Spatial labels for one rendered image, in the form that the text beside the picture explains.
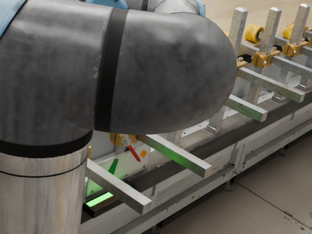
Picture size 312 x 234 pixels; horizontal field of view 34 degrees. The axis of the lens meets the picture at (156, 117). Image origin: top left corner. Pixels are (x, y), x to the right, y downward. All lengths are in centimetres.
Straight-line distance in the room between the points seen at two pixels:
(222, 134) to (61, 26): 153
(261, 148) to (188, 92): 262
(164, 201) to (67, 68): 199
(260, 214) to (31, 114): 240
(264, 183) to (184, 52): 263
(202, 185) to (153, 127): 213
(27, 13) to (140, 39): 10
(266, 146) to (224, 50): 262
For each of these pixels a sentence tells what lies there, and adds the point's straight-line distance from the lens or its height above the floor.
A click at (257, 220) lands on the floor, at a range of 274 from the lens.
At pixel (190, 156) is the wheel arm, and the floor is 86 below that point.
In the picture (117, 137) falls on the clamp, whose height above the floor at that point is 85.
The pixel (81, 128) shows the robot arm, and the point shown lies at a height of 135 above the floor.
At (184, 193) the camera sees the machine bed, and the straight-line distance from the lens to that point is 250.
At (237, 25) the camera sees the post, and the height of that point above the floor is 112.
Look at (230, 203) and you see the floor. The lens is 281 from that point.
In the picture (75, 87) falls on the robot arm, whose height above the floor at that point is 140.
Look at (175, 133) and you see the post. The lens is 169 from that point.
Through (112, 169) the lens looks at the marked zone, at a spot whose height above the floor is 76.
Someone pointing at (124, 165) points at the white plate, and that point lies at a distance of 153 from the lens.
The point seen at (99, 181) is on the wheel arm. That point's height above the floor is 84.
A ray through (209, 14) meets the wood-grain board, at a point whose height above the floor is 90.
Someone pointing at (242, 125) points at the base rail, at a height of 70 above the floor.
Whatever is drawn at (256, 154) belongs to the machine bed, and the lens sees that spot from 298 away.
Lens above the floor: 158
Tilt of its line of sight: 27 degrees down
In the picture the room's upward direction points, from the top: 10 degrees clockwise
